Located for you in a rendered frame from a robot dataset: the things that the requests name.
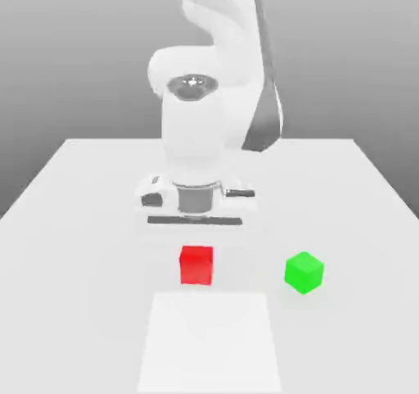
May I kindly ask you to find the small red cube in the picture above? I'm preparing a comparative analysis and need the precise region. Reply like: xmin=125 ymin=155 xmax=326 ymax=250
xmin=178 ymin=245 xmax=214 ymax=286

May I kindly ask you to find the small green cube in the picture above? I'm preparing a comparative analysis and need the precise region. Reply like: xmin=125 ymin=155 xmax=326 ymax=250
xmin=283 ymin=251 xmax=325 ymax=296

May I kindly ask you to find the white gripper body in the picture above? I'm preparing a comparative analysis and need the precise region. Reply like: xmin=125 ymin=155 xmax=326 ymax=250
xmin=142 ymin=209 xmax=250 ymax=235

